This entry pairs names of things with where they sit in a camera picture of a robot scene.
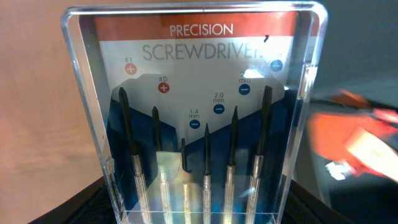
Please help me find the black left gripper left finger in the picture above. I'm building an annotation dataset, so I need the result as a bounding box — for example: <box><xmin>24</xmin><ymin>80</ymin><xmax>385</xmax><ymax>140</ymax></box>
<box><xmin>29</xmin><ymin>177</ymin><xmax>117</xmax><ymax>224</ymax></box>

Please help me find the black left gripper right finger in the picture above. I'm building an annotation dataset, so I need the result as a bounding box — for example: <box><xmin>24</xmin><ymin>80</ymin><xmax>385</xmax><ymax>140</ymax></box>
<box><xmin>281</xmin><ymin>180</ymin><xmax>354</xmax><ymax>224</ymax></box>

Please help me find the orange scraper wooden handle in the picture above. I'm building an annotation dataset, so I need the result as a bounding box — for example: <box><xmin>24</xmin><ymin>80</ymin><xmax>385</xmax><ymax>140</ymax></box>
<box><xmin>307</xmin><ymin>90</ymin><xmax>397</xmax><ymax>182</ymax></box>

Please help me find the blue precision screwdriver set case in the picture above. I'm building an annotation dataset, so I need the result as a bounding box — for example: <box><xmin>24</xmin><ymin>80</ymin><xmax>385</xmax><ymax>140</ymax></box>
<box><xmin>61</xmin><ymin>1</ymin><xmax>328</xmax><ymax>223</ymax></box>

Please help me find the black gift box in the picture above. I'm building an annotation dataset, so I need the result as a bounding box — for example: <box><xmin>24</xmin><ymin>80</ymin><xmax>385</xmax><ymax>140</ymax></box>
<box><xmin>295</xmin><ymin>0</ymin><xmax>397</xmax><ymax>223</ymax></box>

